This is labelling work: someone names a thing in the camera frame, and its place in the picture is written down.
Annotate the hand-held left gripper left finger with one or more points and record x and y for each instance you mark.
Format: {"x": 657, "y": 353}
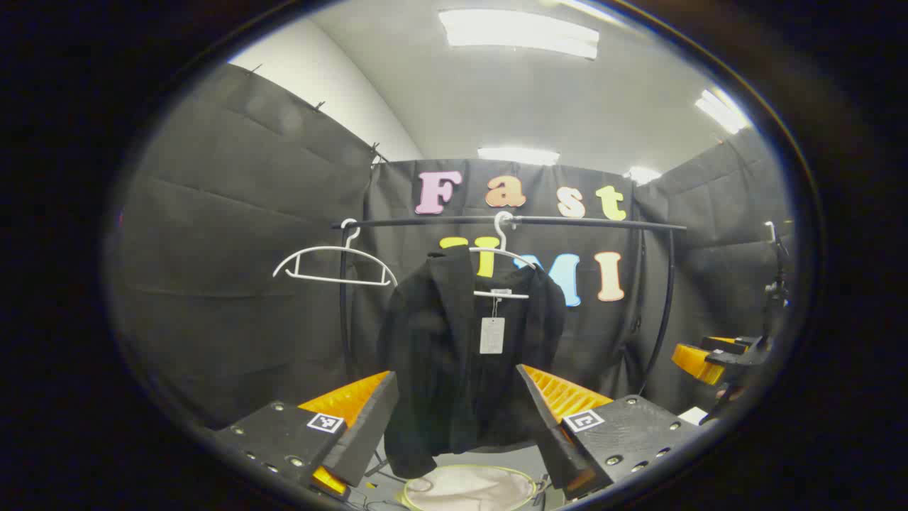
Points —
{"x": 369, "y": 433}

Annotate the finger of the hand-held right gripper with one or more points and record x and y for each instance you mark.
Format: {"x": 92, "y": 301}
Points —
{"x": 699, "y": 362}
{"x": 731, "y": 344}

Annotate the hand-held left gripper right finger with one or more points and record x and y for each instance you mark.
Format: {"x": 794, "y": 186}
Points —
{"x": 546, "y": 426}

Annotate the white mesh laundry hamper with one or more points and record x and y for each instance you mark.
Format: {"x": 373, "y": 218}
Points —
{"x": 468, "y": 490}

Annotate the black knit jacket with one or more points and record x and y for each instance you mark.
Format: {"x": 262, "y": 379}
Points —
{"x": 440, "y": 355}

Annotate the white plastic hanger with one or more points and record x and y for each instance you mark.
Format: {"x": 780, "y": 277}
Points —
{"x": 501, "y": 231}
{"x": 333, "y": 248}

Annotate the black metal clothes rack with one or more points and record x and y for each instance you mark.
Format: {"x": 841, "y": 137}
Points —
{"x": 567, "y": 221}

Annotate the black backdrop cloth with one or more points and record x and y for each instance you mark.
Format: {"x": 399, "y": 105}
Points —
{"x": 213, "y": 248}

